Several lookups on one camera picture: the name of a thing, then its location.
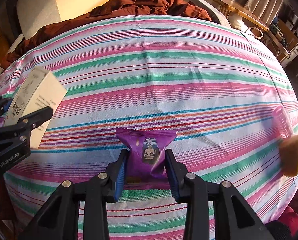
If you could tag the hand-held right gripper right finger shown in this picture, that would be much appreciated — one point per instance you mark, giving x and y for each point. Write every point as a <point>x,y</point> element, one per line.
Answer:
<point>172,177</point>

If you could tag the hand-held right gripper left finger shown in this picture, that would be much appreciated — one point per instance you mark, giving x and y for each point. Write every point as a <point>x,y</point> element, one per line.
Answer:
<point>121,177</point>

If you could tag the cream cardboard box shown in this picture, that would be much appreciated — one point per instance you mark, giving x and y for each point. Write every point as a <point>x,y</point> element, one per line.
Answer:
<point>39,90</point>

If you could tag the purple snack packet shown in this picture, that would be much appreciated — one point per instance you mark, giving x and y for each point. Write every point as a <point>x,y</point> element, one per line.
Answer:
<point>144,150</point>

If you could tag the striped pink green cloth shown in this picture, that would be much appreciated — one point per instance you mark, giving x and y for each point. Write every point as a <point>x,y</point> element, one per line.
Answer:
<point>163,80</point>

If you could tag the grey yellow blue sofa back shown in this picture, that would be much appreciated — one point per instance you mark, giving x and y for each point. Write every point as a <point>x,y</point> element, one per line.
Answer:
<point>39,5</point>

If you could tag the yellow sponge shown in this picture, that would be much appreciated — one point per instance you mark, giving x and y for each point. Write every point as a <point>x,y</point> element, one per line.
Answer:
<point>292,155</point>

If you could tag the pink hair roller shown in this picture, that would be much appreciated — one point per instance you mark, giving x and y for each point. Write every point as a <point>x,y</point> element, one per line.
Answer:
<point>282,122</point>

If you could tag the red garment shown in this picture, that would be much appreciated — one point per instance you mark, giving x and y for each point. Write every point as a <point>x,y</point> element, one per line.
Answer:
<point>289,220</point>

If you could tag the dark brown crumpled cloth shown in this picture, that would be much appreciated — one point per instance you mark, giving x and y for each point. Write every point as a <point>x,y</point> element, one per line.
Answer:
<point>139,2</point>

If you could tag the wooden side table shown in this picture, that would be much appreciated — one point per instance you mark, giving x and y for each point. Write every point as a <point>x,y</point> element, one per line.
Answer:
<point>238,7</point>

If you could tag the striped beige curtain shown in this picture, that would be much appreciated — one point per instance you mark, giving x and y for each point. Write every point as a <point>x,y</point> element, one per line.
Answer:
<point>263,0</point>

